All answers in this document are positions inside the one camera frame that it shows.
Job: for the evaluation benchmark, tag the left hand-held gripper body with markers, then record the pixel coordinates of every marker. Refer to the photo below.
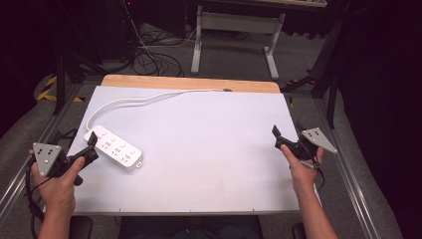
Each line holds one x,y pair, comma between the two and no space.
46,157

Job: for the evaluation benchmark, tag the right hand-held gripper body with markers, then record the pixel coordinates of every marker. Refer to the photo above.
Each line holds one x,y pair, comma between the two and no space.
310,142

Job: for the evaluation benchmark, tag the person's right hand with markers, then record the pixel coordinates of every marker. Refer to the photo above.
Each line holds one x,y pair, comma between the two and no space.
302,172

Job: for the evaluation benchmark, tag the person's left hand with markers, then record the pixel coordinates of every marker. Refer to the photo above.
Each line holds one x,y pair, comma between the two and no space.
58,191

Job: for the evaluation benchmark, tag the white power strip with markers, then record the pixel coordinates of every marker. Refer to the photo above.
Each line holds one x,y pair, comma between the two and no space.
114,148

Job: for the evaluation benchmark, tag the black metal stand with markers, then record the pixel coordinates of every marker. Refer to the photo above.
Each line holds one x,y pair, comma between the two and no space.
66,73
325,83

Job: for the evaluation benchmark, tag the yellow black floor tape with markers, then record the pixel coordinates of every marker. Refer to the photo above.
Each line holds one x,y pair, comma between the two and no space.
49,91

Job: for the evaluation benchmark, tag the white table mat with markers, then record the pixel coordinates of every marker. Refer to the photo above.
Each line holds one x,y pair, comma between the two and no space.
205,149

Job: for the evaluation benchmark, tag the aluminium floor rail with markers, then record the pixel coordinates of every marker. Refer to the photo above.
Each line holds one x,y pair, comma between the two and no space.
351,179
30,159

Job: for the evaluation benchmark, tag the white metal desk frame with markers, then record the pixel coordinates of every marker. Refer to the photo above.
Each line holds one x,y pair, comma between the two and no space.
237,23

